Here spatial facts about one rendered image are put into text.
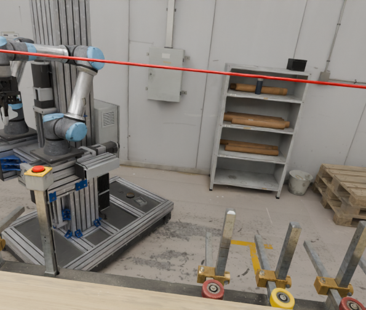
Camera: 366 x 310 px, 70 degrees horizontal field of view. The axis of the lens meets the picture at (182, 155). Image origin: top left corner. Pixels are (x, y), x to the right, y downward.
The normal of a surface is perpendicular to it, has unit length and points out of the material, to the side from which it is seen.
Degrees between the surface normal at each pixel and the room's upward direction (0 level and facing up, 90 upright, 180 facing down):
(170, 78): 90
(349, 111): 90
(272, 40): 90
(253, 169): 90
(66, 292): 0
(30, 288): 0
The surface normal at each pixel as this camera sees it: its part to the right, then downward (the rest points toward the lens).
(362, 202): -0.06, 0.38
